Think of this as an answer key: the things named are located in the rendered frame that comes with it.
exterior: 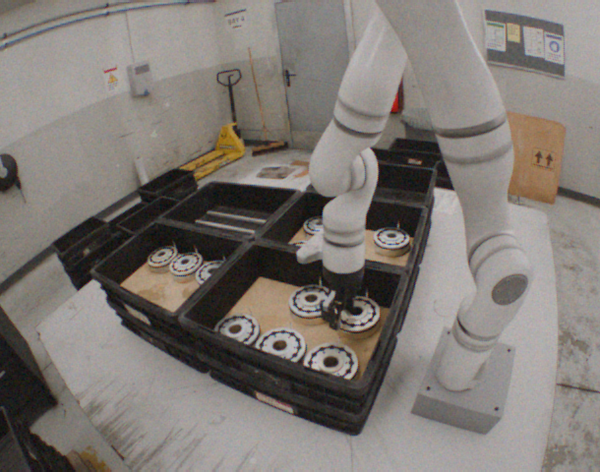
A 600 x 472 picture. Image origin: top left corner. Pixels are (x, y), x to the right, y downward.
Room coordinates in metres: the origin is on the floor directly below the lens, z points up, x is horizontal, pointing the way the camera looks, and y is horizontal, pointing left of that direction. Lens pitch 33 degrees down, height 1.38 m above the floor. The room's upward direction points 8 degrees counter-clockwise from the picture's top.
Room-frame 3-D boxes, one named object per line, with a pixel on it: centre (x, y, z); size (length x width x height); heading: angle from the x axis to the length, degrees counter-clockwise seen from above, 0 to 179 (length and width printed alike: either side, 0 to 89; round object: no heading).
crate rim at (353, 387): (0.47, 0.03, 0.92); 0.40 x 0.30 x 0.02; 59
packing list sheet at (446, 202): (1.23, -0.59, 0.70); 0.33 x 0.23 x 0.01; 53
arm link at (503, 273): (0.30, -0.28, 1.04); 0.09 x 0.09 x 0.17; 78
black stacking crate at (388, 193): (0.98, -0.28, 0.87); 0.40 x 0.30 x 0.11; 59
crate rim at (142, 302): (0.67, 0.37, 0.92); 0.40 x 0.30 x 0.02; 59
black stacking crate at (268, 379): (0.47, 0.03, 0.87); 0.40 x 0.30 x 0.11; 59
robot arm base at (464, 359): (0.30, -0.28, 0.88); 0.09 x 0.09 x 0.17; 56
